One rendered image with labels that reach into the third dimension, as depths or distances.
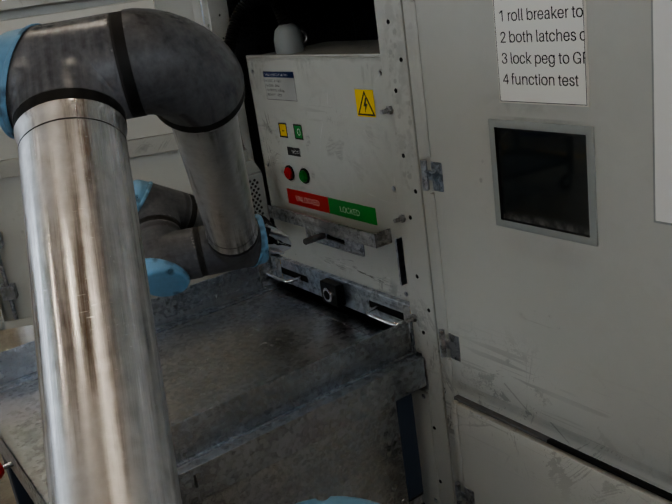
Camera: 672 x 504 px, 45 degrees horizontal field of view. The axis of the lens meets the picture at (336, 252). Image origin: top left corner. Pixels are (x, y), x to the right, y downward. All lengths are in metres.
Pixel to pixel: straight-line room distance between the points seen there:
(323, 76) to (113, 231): 0.88
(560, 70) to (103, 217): 0.60
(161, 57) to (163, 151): 1.05
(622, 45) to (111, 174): 0.60
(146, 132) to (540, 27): 1.11
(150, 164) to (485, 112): 1.00
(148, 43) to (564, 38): 0.51
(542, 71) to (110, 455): 0.71
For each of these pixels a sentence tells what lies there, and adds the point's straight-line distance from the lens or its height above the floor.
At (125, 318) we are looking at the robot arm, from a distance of 0.76.
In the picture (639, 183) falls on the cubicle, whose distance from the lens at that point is 1.05.
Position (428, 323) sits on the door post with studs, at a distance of 1.47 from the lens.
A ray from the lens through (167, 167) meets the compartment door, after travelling 1.97.
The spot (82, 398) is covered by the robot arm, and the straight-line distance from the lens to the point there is 0.74.
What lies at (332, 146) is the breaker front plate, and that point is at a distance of 1.63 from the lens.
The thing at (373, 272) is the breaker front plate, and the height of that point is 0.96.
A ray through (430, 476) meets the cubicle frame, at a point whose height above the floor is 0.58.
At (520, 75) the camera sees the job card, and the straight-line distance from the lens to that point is 1.13.
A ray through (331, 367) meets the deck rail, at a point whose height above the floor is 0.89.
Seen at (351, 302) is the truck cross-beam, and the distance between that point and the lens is 1.71.
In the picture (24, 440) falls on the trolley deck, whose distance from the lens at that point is 1.55.
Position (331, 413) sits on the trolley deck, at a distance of 1.42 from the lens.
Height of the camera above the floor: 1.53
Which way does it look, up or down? 19 degrees down
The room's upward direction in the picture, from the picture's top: 8 degrees counter-clockwise
